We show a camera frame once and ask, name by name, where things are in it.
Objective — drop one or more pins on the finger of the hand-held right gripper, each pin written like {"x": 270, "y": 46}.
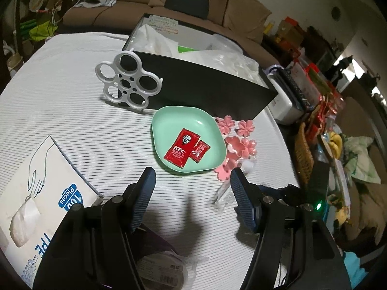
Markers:
{"x": 287, "y": 191}

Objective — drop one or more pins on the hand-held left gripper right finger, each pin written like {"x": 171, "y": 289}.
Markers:
{"x": 243, "y": 201}

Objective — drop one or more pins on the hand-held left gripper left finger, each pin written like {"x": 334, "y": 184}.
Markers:
{"x": 144, "y": 199}

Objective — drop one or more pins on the white plastic spoon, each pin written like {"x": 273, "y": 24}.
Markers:
{"x": 223, "y": 199}

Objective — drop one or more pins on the purple plastic bowl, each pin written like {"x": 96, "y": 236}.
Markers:
{"x": 160, "y": 241}

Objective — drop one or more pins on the large red sauce packet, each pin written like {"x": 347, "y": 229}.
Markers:
{"x": 181, "y": 148}

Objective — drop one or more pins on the small red sauce packet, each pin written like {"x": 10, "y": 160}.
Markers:
{"x": 199, "y": 151}

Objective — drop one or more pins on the tape roll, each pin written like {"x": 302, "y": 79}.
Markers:
{"x": 163, "y": 272}

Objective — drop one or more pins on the green plastic dish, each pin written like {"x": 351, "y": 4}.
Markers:
{"x": 169, "y": 120}

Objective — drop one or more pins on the black storage box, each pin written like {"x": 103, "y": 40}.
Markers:
{"x": 205, "y": 87}

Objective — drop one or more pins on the clear plastic bag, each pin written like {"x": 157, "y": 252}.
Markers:
{"x": 232, "y": 63}

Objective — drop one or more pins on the wicker basket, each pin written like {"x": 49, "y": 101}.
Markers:
{"x": 304, "y": 154}

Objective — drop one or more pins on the pink flower-shaped piece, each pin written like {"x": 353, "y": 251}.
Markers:
{"x": 245, "y": 127}
{"x": 225, "y": 125}
{"x": 251, "y": 147}
{"x": 223, "y": 171}

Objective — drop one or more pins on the bunch of bananas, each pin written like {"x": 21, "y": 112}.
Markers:
{"x": 336, "y": 142}

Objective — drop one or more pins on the pale green floral cloth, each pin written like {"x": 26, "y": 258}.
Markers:
{"x": 359, "y": 157}

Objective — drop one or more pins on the white appliance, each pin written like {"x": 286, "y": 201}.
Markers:
{"x": 285, "y": 108}

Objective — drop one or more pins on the black keyboard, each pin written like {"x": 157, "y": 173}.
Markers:
{"x": 297, "y": 89}

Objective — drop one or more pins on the white glove box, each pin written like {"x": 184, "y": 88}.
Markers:
{"x": 45, "y": 187}

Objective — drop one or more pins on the pile of red snack packets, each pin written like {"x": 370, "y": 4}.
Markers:
{"x": 314, "y": 81}

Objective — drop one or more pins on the green plastic sheet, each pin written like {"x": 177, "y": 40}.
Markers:
{"x": 186, "y": 48}

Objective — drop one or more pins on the yellow bottle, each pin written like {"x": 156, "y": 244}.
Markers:
{"x": 268, "y": 27}

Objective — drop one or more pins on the brown sofa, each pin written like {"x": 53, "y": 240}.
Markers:
{"x": 242, "y": 6}

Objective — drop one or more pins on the green plastic bag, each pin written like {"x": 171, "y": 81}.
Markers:
{"x": 42, "y": 30}

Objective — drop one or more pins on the black cushion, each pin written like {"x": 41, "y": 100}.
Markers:
{"x": 187, "y": 3}

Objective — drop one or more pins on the round dial scale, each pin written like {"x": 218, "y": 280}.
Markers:
{"x": 37, "y": 1}

